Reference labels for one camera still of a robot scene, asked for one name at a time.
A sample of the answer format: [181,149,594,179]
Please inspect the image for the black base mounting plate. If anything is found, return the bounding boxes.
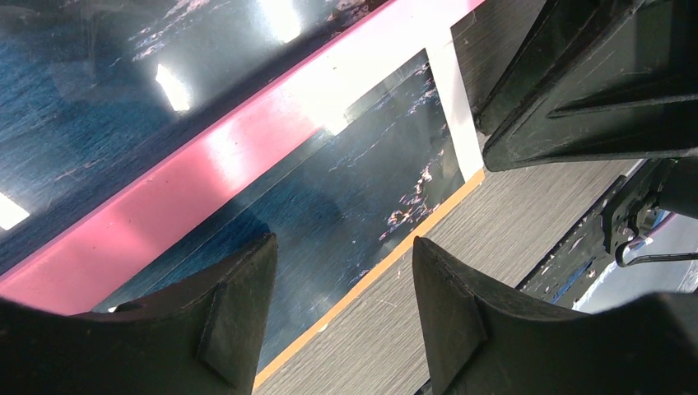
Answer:
[516,174,659,308]

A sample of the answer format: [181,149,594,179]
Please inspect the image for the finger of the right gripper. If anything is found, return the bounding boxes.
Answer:
[476,1,697,171]

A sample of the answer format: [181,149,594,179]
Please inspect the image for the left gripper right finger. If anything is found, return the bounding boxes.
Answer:
[412,237,697,394]

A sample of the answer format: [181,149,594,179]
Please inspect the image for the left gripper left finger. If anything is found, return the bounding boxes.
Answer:
[1,234,277,394]

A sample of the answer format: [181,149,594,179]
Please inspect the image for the landscape photo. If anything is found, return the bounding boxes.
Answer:
[1,1,465,373]

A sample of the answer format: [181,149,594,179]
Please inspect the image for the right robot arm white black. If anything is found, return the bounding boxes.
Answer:
[476,1,697,266]

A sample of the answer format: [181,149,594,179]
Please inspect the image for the pink picture frame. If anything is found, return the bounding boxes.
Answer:
[1,1,484,315]

